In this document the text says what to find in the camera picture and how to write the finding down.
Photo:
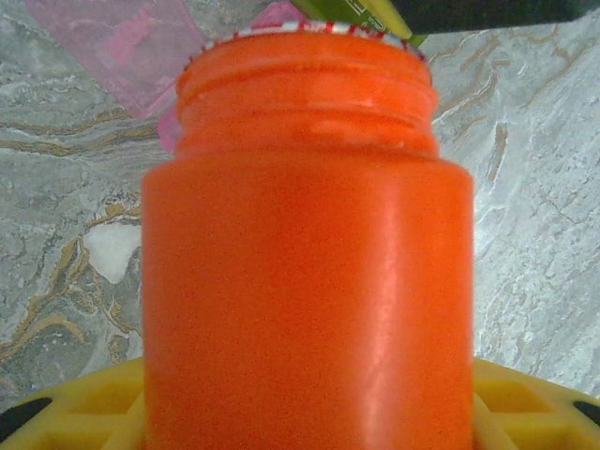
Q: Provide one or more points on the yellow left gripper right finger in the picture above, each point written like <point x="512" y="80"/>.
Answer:
<point x="529" y="412"/>

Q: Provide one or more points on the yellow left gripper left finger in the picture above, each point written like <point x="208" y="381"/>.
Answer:
<point x="70" y="412"/>

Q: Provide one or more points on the orange plastic pill bottle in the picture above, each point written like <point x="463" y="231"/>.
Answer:
<point x="304" y="234"/>

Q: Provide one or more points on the pink pill box blank lid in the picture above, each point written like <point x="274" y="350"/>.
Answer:
<point x="126" y="51"/>

